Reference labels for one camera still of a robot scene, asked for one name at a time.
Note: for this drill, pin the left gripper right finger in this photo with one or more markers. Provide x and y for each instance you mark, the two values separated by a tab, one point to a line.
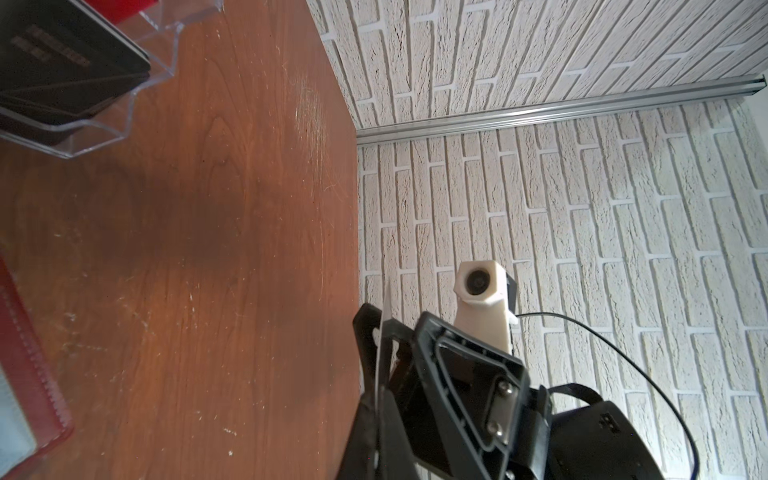
396	460

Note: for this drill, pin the clear acrylic card organizer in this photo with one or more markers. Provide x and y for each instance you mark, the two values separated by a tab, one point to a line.
157	30

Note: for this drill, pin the red leather card holder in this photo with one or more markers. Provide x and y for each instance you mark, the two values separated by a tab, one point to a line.
35	418

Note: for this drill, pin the black cards in organizer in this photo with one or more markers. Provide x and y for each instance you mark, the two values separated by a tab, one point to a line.
61	61

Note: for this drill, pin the red card in organizer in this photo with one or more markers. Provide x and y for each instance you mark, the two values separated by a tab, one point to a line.
117	11

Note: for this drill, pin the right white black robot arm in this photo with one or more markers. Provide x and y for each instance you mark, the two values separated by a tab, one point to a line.
591	438

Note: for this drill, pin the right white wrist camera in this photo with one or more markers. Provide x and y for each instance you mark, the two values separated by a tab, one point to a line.
486	299

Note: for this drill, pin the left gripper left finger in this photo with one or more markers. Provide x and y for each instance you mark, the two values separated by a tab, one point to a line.
359	458

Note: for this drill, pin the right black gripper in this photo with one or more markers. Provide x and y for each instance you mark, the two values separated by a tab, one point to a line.
468	409

